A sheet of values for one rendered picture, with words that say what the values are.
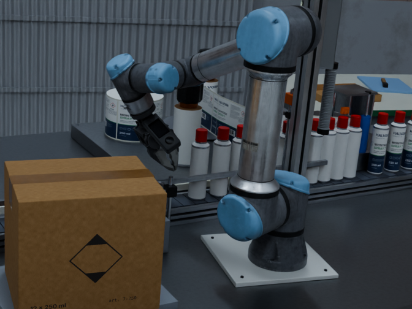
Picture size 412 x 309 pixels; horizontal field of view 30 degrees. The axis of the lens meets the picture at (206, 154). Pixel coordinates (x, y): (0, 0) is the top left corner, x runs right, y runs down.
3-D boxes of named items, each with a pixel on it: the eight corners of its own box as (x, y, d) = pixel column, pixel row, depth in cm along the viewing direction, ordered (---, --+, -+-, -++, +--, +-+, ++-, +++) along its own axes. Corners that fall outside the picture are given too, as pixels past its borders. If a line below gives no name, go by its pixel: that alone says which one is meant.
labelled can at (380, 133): (374, 169, 258) (384, 110, 251) (385, 174, 254) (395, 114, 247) (363, 171, 255) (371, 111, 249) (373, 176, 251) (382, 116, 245)
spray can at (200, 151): (200, 193, 225) (205, 125, 218) (208, 199, 220) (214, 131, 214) (184, 195, 222) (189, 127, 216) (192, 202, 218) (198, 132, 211)
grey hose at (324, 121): (324, 130, 227) (333, 61, 220) (331, 134, 224) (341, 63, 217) (314, 132, 225) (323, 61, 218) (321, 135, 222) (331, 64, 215)
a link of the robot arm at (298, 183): (314, 224, 194) (321, 173, 190) (284, 238, 184) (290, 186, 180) (275, 209, 201) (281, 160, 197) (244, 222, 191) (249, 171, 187)
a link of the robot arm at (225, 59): (333, -4, 177) (185, 53, 210) (308, -2, 169) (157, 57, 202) (346, 45, 177) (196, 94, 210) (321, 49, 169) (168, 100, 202)
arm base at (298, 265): (286, 242, 206) (290, 208, 203) (318, 267, 193) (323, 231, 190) (237, 249, 199) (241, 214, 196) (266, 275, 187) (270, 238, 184)
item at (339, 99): (344, 156, 267) (355, 84, 259) (370, 168, 257) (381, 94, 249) (312, 160, 260) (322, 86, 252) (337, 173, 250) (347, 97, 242)
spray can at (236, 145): (238, 187, 232) (245, 122, 225) (248, 194, 227) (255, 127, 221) (224, 189, 229) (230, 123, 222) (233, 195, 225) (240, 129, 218)
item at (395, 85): (398, 80, 436) (398, 78, 436) (416, 94, 406) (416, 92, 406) (357, 77, 434) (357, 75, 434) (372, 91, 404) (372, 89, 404)
